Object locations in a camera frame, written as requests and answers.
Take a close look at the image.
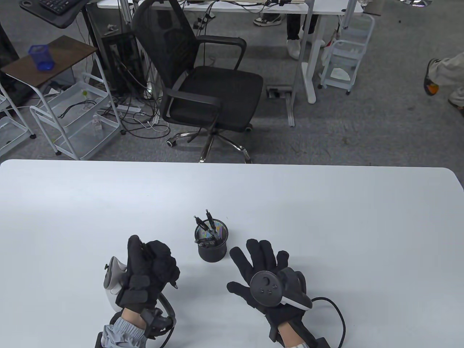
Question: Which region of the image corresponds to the person's right hand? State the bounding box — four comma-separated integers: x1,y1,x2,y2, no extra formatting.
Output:
227,239,311,326

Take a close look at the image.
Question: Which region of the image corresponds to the person's left hand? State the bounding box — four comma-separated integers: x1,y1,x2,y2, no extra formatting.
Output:
115,235,181,314

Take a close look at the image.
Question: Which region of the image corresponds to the person's left forearm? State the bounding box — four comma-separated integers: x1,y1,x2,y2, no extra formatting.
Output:
103,308,147,348

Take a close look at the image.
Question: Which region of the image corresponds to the person's right forearm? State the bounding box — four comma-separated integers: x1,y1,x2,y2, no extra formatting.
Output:
277,319,308,348

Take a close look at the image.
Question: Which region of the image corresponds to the grey handheld controller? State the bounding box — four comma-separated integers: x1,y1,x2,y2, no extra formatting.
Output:
103,256,128,311
249,268,313,309

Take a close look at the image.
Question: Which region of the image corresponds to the black mesh pen holder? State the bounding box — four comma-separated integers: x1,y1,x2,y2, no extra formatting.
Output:
195,219,229,262

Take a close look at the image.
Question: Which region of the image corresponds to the metal floor socket box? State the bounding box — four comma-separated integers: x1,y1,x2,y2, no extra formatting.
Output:
265,85,293,99

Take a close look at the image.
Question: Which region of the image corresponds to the black mesh office chair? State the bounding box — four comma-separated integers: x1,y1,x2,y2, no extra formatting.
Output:
131,0,264,163

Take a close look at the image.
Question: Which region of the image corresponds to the white standing desk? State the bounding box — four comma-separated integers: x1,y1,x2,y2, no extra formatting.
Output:
97,0,364,127

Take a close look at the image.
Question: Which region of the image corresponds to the white crumpled paper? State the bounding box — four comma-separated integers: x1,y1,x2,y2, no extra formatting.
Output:
329,67,351,82

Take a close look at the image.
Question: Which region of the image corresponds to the black computer tower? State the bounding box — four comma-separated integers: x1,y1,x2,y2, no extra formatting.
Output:
100,31,146,98

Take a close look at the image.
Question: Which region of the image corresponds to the white tiered rolling cart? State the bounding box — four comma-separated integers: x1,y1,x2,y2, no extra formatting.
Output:
318,14,376,95

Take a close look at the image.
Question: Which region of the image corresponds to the white cart with brown top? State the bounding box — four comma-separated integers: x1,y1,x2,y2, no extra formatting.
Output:
0,35,123,161

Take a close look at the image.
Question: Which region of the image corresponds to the blue mesh pen cup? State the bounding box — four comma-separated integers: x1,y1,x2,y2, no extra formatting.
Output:
28,44,55,71

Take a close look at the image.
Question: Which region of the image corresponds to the black keyboard tray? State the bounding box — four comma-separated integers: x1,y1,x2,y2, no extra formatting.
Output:
19,0,90,29

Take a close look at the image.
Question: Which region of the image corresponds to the black keyboard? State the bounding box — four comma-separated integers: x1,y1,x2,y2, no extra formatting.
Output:
38,0,86,15

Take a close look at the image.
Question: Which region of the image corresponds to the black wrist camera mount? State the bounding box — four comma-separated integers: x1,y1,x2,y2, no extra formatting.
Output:
140,307,174,339
268,316,331,348

